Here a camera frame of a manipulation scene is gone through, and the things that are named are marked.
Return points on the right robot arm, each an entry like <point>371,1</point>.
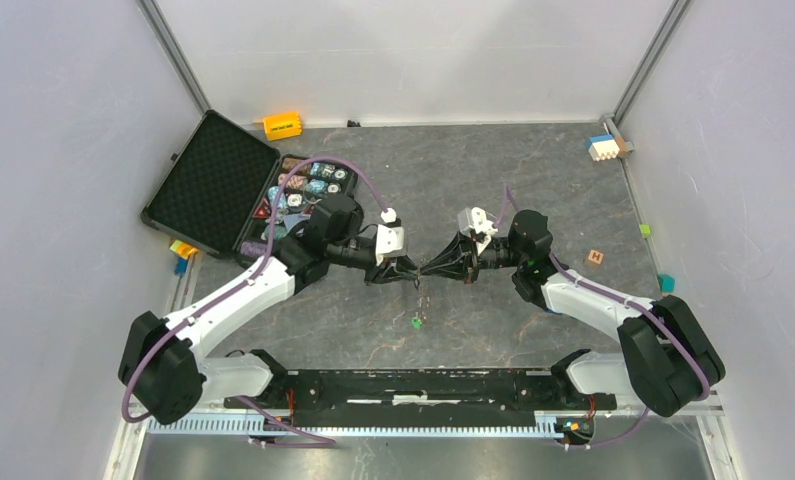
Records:
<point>666,359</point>

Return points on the blue white toy block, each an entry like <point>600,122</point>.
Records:
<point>603,147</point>

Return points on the small wooden block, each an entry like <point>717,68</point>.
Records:
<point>594,259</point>

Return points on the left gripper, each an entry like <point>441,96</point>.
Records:
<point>387,269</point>

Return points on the small teal cube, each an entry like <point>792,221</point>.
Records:
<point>666,283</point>

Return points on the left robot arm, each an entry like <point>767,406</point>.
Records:
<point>167,367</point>

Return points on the black poker chip case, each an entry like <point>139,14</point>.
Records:
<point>215,194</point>

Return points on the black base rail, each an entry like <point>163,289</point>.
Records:
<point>496,397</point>

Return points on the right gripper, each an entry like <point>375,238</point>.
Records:
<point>461,260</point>

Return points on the yellow toy block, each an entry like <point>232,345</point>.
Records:
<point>282,126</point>

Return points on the yellow blue blocks at left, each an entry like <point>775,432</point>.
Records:
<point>183,253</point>

